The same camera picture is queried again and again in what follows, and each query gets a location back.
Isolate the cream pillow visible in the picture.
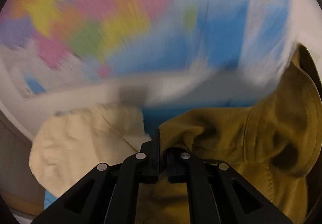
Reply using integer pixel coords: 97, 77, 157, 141
29, 105, 151, 197

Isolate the mustard brown button shirt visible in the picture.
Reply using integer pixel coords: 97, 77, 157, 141
134, 43, 322, 224

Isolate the colourful world map poster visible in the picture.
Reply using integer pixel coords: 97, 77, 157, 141
1, 0, 290, 98

